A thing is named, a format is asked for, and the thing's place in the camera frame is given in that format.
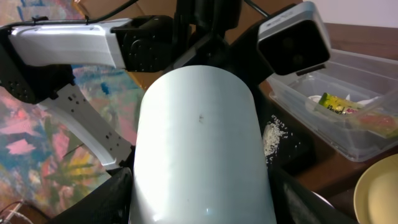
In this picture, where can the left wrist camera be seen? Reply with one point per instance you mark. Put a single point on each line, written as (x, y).
(295, 40)

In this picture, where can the black plastic tray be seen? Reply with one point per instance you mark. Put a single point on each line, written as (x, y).
(296, 153)

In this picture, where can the white cup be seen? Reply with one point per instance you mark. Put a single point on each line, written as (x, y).
(199, 154)

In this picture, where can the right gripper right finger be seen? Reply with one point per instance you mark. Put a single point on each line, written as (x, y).
(294, 204)

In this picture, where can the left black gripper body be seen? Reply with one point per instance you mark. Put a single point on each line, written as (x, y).
(208, 33)

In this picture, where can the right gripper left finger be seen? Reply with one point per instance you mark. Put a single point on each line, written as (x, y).
(108, 204)

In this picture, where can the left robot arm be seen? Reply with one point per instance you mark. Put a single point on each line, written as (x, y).
(37, 57)

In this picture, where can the yellow plate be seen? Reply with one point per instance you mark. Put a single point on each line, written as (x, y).
(375, 194)

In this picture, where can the rice food waste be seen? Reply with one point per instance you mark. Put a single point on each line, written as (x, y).
(274, 132)

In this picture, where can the green orange snack wrapper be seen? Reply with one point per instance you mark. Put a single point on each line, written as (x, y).
(377, 121)

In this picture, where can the clear plastic waste bin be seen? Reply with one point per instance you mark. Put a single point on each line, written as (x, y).
(362, 77)

